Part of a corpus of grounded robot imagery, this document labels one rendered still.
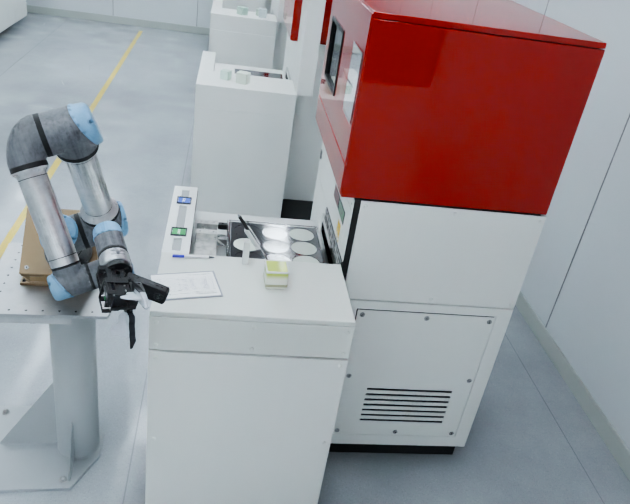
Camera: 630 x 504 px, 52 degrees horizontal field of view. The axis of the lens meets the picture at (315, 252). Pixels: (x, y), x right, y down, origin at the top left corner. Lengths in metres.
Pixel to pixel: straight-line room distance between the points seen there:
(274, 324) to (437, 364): 0.89
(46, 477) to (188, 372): 0.91
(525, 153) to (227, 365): 1.19
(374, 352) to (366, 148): 0.84
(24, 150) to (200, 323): 0.68
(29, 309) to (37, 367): 1.08
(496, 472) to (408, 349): 0.80
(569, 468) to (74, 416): 2.15
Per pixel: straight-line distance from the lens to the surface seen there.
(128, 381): 3.16
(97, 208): 2.03
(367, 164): 2.11
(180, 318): 1.94
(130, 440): 2.89
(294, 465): 2.38
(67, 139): 1.79
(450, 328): 2.53
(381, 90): 2.03
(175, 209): 2.52
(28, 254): 2.33
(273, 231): 2.55
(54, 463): 2.83
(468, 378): 2.72
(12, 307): 2.24
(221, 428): 2.23
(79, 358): 2.48
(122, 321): 1.66
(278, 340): 1.99
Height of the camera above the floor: 2.09
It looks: 29 degrees down
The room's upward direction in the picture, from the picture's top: 9 degrees clockwise
